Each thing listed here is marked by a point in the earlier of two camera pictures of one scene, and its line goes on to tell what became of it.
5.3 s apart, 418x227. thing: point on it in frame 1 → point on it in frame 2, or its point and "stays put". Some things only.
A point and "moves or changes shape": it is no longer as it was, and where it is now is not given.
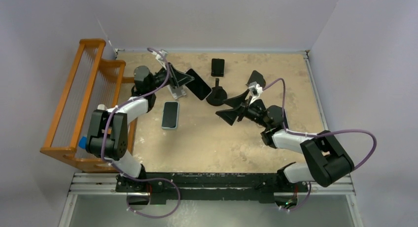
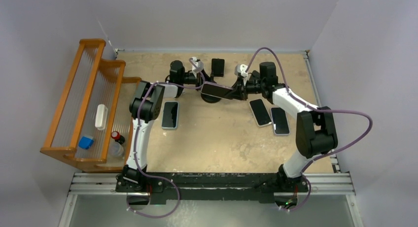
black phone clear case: (200, 88) moves or changes shape
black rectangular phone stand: (218, 67) stays put
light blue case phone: (170, 114) stays put
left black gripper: (177, 78) → (198, 80)
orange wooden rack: (94, 84) stays put
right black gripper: (230, 115) → (239, 93)
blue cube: (83, 142) stays put
